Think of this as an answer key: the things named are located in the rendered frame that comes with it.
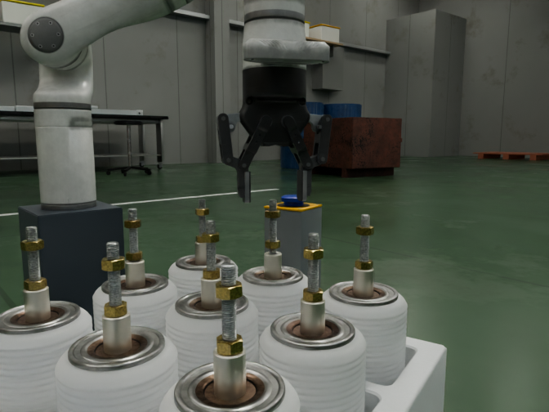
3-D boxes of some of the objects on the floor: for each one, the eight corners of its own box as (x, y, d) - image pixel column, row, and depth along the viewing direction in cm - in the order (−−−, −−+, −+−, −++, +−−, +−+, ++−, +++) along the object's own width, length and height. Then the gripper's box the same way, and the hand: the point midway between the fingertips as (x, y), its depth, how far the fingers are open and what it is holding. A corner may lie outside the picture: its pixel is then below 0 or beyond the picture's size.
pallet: (559, 158, 924) (560, 153, 922) (541, 160, 864) (542, 154, 862) (491, 157, 1027) (491, 151, 1025) (470, 158, 967) (470, 152, 965)
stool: (139, 176, 506) (136, 119, 497) (100, 176, 518) (97, 120, 509) (162, 173, 555) (160, 121, 546) (126, 172, 568) (123, 122, 559)
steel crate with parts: (360, 179, 474) (362, 115, 465) (292, 173, 552) (293, 118, 542) (408, 175, 529) (411, 118, 520) (341, 170, 607) (341, 120, 597)
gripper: (325, 71, 59) (323, 195, 61) (207, 67, 56) (210, 199, 58) (346, 62, 52) (343, 203, 54) (212, 57, 48) (215, 208, 51)
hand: (274, 190), depth 56 cm, fingers open, 6 cm apart
